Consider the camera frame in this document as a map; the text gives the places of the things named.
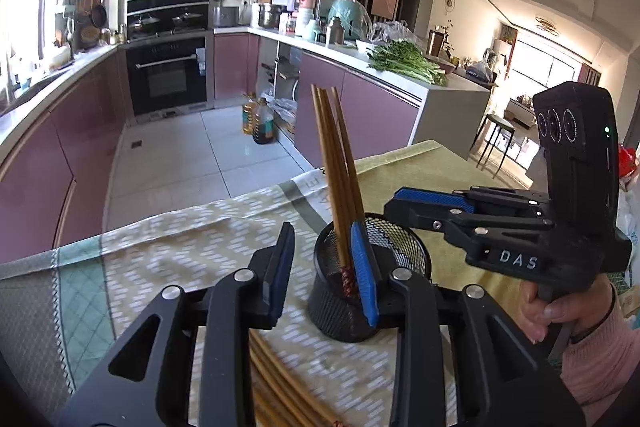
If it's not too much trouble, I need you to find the black built-in oven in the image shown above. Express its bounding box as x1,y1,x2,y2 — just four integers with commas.
124,32,211,116

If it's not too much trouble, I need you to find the pink corner cabinet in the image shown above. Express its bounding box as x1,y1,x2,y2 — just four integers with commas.
213,32,261,100

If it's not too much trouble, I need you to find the clear plastic bag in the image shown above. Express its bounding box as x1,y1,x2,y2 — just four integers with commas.
370,21,419,46

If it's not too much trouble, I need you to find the red plastic bag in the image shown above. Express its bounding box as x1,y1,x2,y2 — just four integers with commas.
617,144,640,180

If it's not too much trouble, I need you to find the grey green thermos flask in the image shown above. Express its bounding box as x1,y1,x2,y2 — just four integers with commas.
325,18,346,46

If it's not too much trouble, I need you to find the black stove hood panel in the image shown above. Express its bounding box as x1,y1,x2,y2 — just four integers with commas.
126,0,212,40

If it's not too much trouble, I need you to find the yellow green tablecloth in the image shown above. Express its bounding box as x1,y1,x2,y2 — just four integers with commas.
350,139,531,323

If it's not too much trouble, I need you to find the black mesh utensil holder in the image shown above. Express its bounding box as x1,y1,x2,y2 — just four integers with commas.
306,212,433,343

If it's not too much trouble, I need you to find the bunch of green vegetables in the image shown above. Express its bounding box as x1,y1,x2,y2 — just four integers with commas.
367,39,449,86

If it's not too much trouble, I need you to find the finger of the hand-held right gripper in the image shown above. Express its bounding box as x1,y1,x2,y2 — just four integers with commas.
383,199,557,264
394,187,552,215

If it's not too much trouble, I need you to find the mint green kitchen appliance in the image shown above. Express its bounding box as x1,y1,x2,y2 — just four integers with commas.
327,0,372,40

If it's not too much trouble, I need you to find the dark cooking oil bottle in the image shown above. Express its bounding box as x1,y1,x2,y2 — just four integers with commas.
251,98,275,146

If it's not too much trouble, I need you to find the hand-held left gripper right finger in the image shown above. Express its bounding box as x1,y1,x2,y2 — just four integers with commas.
349,220,587,427

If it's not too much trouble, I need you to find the yellow cooking oil bottle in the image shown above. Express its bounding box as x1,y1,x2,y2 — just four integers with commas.
242,93,261,136

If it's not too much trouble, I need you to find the patterned green grey tablecloth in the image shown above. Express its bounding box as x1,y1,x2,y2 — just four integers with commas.
0,167,401,427

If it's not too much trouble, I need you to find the person's right hand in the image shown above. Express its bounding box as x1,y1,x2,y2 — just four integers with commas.
516,273,616,343

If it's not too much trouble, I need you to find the pink lower cabinet row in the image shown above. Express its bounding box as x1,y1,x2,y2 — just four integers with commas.
0,49,134,265

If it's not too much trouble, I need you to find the brown metal canister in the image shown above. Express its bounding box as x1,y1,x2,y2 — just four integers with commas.
427,29,446,58

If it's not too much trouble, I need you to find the black stool green seat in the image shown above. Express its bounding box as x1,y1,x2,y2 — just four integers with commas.
476,114,516,180

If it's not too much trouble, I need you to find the stainless steel pot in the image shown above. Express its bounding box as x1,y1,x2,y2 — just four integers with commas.
257,3,282,29

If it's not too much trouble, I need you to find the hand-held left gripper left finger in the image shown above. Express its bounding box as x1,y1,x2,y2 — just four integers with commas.
60,221,297,427

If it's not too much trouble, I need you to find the person's right forearm pink sleeve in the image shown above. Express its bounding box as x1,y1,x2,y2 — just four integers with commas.
559,299,640,427

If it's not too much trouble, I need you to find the pile of wooden chopsticks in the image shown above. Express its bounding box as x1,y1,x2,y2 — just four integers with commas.
248,329,346,427

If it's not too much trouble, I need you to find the silver rice cooker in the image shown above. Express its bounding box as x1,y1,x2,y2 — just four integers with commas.
214,6,240,28

